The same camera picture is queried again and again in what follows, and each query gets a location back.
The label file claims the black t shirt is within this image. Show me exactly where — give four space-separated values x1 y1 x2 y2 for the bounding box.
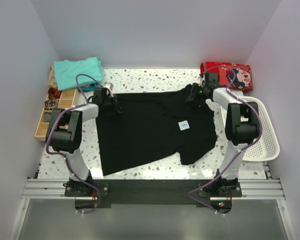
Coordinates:
95 85 218 176

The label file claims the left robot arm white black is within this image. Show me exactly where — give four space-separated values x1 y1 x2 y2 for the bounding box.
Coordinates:
45 83 121 196

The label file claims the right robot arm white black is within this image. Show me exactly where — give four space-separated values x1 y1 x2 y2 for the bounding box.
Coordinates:
186 72 262 197

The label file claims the red cartoon print cloth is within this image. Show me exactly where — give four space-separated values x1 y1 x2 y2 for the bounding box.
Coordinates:
200 61 253 92

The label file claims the wooden compartment organizer box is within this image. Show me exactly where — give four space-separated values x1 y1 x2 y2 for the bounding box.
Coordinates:
34 88 79 142

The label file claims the folded teal t shirt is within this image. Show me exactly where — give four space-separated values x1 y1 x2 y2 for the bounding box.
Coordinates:
53 57 103 91

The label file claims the red black rolled sock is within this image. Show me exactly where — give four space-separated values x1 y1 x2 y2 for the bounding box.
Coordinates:
48 88 62 99

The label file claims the folded beige t shirt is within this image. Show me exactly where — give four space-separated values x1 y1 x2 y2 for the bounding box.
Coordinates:
47 63 58 89

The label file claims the patterned rolled sock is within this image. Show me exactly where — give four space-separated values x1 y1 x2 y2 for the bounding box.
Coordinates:
44 99 59 111

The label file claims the grey rolled sock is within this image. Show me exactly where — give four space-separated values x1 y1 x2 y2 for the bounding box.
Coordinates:
43 112 52 123

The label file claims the white perforated plastic basket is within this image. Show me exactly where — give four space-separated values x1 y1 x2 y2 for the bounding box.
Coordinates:
219 96 281 163

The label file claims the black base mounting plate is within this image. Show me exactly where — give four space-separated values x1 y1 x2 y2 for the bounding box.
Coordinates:
63 178 243 213

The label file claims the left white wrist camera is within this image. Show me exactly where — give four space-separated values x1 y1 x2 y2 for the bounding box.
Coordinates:
104 82 114 91

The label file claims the aluminium rail frame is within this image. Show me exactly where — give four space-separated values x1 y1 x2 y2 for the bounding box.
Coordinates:
10 165 295 240

